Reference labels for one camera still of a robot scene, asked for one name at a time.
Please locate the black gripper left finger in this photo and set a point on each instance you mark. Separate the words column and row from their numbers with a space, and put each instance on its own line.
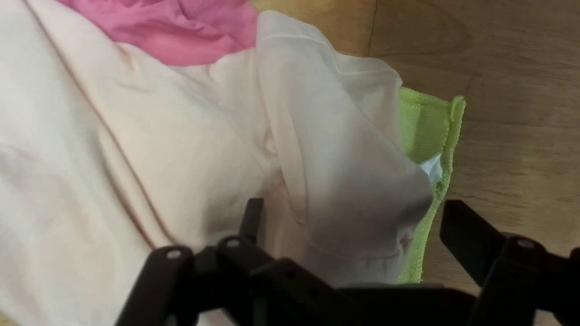
column 181, row 283

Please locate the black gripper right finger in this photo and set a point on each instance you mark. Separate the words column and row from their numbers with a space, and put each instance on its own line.
column 526, row 283

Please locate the peach shirt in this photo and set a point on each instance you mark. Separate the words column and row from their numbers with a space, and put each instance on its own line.
column 120, row 150

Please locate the yellow-green cloth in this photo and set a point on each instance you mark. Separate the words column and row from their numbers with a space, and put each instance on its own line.
column 422, row 120

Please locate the pink cloth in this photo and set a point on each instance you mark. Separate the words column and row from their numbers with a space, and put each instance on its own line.
column 181, row 24

